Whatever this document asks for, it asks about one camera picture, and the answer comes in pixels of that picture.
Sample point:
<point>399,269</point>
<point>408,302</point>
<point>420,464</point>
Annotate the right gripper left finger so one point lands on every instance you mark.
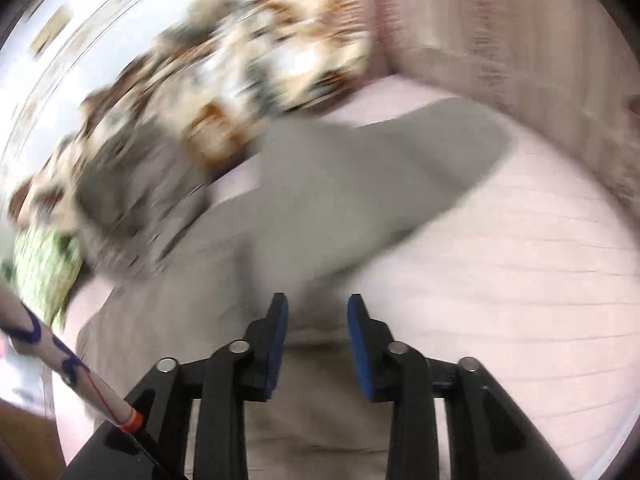
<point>246,370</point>

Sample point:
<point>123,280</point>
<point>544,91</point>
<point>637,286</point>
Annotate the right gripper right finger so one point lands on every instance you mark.
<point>390,371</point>

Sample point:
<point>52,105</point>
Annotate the olive green puffer jacket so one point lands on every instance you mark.
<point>190,275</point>

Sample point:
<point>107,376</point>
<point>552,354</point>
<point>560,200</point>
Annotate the green checkered pillow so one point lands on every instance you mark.
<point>47,265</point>

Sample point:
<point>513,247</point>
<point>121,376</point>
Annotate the white rod with blue markings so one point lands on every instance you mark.
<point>31,337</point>

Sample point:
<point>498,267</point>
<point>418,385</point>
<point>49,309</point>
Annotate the floral leaf pattern blanket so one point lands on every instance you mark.
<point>210,81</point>

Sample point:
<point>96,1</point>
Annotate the striped upholstered bed side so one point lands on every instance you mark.
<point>562,67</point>

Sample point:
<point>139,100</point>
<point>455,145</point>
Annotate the brass wall switch plates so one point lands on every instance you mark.
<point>50,31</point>

